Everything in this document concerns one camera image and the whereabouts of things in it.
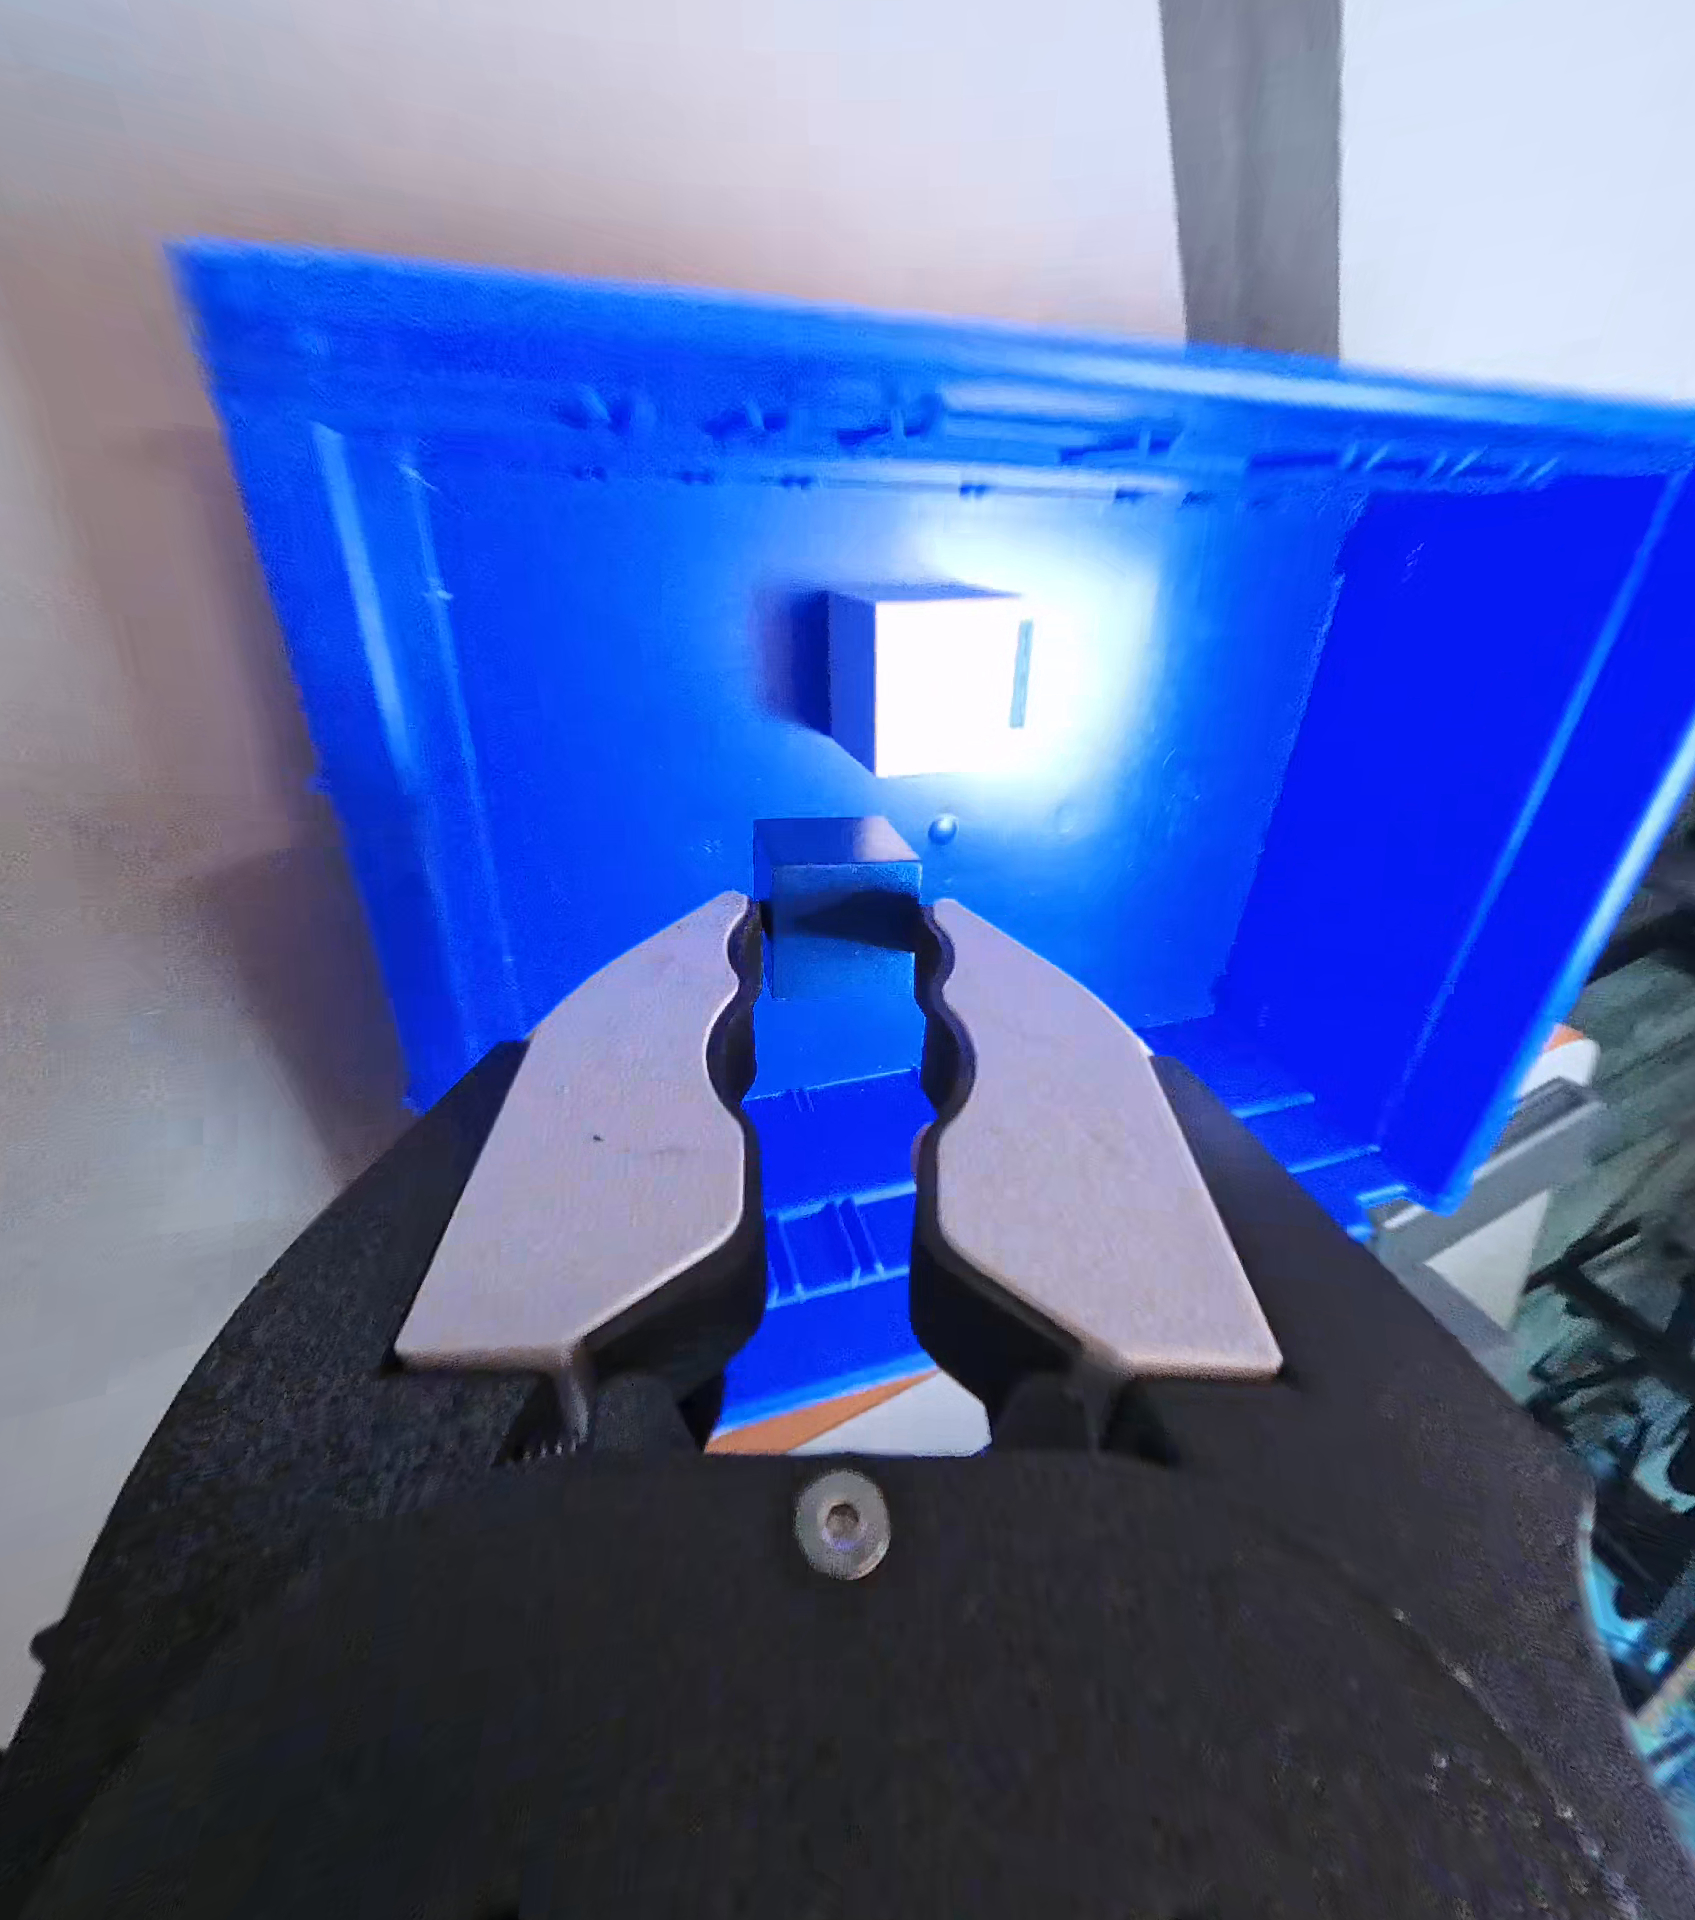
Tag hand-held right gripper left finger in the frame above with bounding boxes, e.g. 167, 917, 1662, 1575
397, 893, 765, 1442

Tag blue plastic bin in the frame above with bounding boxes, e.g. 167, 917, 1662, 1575
169, 236, 1695, 1458

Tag wooden cube with blue tape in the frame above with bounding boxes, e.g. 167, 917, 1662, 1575
763, 584, 1073, 782

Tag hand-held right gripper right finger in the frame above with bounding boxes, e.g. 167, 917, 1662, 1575
911, 897, 1282, 1428

